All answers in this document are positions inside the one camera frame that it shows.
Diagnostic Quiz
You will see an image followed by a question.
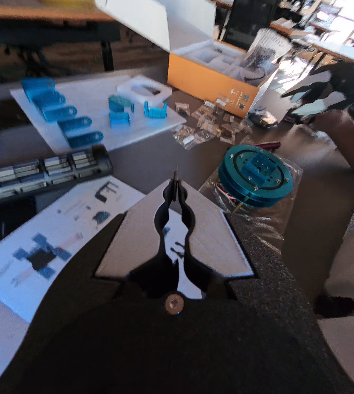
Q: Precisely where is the black office chair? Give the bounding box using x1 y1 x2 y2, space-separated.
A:
221 0 281 50

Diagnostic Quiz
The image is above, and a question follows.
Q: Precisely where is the orange cardboard box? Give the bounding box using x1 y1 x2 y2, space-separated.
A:
95 0 281 119

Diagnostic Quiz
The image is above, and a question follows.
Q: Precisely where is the small blue U bracket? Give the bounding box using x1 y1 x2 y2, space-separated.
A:
241 152 280 183

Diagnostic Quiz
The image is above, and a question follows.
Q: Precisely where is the wood-edged office desk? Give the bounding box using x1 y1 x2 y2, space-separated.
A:
0 0 123 72

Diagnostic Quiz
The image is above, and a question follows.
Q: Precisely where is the pile of labelled screw bags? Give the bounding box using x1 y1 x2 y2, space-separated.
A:
172 99 254 150

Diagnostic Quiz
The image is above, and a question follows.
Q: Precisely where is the white foam sheet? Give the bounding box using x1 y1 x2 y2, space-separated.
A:
9 75 187 155

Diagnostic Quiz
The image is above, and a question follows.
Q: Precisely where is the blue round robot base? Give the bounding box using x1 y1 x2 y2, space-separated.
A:
217 144 294 213

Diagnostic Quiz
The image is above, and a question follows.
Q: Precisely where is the person's right forearm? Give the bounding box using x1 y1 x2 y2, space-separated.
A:
312 109 354 198

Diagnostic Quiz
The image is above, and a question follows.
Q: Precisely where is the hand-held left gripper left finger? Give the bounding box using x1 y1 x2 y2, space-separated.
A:
94 179 176 279

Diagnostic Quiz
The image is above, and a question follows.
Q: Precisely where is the bubble wrap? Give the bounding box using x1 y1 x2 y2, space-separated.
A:
238 28 293 72

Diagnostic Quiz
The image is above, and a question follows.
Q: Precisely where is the white foam ring block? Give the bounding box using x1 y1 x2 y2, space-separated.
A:
116 74 173 104

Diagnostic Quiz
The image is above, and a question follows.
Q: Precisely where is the grey desk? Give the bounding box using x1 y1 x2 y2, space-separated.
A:
0 69 354 308

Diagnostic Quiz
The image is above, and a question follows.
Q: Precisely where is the large clear plastic bag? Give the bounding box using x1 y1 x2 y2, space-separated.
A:
198 153 303 257

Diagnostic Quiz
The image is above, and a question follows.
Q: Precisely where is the silver antistatic bag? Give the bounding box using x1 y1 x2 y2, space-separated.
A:
246 107 280 129

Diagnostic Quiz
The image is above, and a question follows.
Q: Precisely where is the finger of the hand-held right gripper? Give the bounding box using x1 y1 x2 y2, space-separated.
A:
285 90 348 124
280 70 333 103

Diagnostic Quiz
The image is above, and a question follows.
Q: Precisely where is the blue wide U bracket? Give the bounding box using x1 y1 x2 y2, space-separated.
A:
108 94 135 113

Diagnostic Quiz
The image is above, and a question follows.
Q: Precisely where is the red electric screwdriver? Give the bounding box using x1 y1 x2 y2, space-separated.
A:
250 141 281 152

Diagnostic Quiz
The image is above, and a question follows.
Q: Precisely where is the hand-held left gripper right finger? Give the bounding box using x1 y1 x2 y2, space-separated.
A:
177 180 254 279

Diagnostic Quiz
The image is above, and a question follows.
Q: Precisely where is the black bit holder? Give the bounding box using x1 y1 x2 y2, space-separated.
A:
0 144 114 204

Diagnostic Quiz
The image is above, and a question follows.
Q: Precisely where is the black cable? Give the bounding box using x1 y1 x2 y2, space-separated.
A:
243 66 270 83

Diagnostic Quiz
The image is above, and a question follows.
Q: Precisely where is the large blue U bracket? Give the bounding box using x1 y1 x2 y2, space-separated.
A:
33 91 78 123
21 77 56 103
58 116 104 149

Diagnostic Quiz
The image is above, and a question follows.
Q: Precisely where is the white instruction booklet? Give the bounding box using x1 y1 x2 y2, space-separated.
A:
0 175 203 394

